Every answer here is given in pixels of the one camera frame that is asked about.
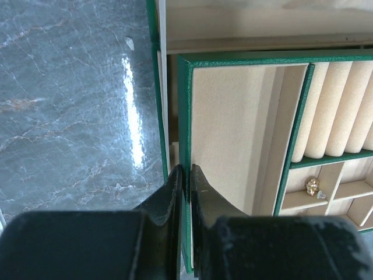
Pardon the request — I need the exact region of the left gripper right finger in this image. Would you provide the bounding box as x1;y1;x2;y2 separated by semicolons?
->
190;165;372;279

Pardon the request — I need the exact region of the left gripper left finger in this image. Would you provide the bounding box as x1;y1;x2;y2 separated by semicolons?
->
1;166;182;279

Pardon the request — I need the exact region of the small beige crumb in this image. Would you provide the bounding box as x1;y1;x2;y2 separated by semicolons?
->
305;178;326;199

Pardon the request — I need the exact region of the green jewelry tray insert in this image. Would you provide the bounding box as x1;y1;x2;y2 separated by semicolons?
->
177;49;372;274

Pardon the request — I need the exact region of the green jewelry box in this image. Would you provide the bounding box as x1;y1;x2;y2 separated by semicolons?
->
146;1;372;175

